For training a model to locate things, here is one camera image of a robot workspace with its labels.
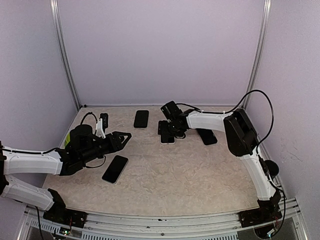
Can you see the left aluminium frame post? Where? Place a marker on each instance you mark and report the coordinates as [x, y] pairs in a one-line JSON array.
[[63, 52]]

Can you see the right aluminium frame post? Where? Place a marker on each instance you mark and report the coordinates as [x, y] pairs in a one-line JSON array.
[[260, 45]]

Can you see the aluminium frame post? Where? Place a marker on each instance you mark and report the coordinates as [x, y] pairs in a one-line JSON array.
[[260, 45], [63, 52]]

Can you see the green bowl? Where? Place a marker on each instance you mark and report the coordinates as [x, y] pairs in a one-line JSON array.
[[67, 140]]

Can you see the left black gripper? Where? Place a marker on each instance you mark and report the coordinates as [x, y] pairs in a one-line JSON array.
[[118, 145]]

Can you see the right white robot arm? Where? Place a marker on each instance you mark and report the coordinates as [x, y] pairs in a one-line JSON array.
[[242, 141]]

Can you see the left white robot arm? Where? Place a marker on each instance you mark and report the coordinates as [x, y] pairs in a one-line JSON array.
[[85, 144]]

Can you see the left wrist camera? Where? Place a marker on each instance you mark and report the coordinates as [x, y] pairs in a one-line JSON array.
[[102, 125]]

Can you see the dark green mug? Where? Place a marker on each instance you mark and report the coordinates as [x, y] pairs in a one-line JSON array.
[[273, 168]]

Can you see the purple phone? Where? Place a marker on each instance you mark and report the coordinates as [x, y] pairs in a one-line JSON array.
[[167, 139]]

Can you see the black phone case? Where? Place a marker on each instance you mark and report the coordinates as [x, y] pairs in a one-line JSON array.
[[207, 136], [141, 119]]

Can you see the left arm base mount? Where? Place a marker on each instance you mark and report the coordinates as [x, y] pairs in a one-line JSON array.
[[59, 213]]

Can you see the pink phone case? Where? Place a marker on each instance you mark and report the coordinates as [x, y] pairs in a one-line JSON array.
[[163, 129]]

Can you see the front aluminium rail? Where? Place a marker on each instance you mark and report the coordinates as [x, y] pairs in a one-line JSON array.
[[216, 226]]

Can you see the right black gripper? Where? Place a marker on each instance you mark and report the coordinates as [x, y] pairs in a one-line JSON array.
[[180, 133]]

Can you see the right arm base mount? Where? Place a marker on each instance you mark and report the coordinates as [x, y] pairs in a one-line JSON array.
[[260, 216]]

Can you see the face-up phone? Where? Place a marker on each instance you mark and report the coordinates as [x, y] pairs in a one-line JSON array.
[[115, 169]]

